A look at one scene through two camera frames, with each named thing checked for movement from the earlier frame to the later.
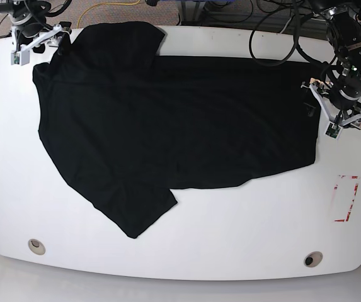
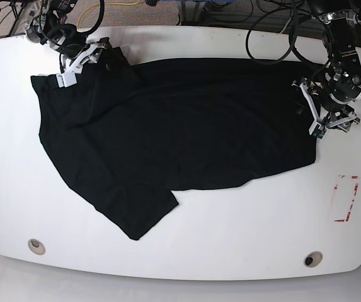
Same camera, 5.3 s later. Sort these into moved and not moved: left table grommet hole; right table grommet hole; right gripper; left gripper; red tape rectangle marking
Moved: right gripper; left gripper
Not moved: right table grommet hole; red tape rectangle marking; left table grommet hole
